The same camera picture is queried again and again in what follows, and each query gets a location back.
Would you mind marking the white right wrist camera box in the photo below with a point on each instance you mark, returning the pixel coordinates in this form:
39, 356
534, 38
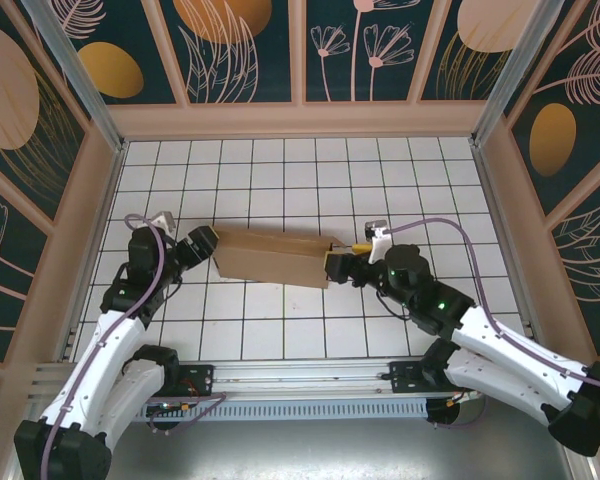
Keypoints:
377, 240

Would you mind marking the wall panel with fern drawing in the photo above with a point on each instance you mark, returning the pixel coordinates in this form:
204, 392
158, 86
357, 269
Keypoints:
590, 260

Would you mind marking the wall panel with flower drawing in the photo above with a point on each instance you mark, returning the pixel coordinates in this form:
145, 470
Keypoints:
360, 50

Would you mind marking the aluminium table edge rail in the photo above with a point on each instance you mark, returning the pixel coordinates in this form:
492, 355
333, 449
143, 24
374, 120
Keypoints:
491, 197
108, 200

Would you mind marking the brown cardboard paper box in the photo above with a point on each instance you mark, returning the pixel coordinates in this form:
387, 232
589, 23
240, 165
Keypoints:
270, 260

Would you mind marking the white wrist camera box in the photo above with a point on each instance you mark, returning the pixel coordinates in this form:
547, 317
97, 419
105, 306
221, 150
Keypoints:
164, 220
377, 240

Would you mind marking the wall panel with golden oval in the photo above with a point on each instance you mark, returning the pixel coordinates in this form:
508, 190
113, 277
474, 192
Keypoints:
110, 70

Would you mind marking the wall panel with small flower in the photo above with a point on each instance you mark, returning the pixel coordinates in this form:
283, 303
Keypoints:
5, 260

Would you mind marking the wall panel with orange oval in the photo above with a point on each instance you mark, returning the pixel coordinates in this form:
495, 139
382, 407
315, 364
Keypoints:
555, 140

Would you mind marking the wall panel with pink oval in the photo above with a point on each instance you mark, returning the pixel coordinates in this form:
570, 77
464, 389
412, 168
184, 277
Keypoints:
20, 100

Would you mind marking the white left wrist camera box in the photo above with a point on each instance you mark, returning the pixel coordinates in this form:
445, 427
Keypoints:
164, 220

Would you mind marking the wall panel with pink disc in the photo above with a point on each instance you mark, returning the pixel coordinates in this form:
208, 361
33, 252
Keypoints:
470, 50

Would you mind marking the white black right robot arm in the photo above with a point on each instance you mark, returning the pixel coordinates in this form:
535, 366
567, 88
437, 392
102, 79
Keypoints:
500, 380

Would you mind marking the aluminium corner post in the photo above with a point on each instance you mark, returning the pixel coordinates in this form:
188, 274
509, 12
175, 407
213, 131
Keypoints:
80, 85
510, 65

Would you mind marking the wall panel with leaf drawing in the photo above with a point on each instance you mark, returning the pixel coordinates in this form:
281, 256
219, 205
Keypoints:
220, 50

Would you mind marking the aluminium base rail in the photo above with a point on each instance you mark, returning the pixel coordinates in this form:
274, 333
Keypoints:
300, 375

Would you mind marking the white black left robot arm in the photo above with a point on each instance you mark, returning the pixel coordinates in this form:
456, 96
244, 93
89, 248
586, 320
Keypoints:
105, 350

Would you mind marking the grey metal sheet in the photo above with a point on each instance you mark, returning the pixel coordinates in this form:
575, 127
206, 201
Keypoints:
300, 450

